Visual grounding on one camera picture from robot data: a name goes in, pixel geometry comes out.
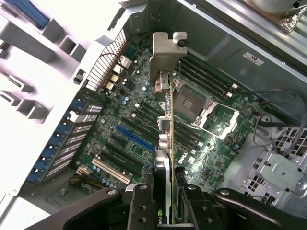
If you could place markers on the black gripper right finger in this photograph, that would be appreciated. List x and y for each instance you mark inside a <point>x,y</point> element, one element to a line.
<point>239,208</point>

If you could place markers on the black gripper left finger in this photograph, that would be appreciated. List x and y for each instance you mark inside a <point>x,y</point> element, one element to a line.
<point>139,208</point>

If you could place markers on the white expansion slot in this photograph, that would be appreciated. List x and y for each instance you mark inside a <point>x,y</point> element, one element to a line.
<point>110,170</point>

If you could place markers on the silver disk bay cage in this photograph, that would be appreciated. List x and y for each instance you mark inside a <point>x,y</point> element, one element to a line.
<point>280,169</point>

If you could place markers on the green Dell motherboard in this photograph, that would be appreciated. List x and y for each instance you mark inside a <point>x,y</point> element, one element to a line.
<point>216,153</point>

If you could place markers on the blue expansion slot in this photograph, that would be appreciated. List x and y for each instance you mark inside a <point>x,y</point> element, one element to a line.
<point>134,137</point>

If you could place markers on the silver socket cover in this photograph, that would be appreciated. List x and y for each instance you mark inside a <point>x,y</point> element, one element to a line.
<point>231,124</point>

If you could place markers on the CPU socket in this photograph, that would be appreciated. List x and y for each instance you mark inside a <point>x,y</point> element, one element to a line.
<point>189,103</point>

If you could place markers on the open black PC case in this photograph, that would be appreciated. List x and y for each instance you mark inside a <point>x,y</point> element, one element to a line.
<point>216,40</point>

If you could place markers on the crinkled silver foil wrap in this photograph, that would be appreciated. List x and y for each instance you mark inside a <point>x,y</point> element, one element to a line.
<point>291,21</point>

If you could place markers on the grey parts rack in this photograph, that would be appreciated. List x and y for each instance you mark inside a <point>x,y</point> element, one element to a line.
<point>14,60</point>

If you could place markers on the hard disk in blue carrier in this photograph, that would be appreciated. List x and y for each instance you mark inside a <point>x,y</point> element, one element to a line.
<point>31,12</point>

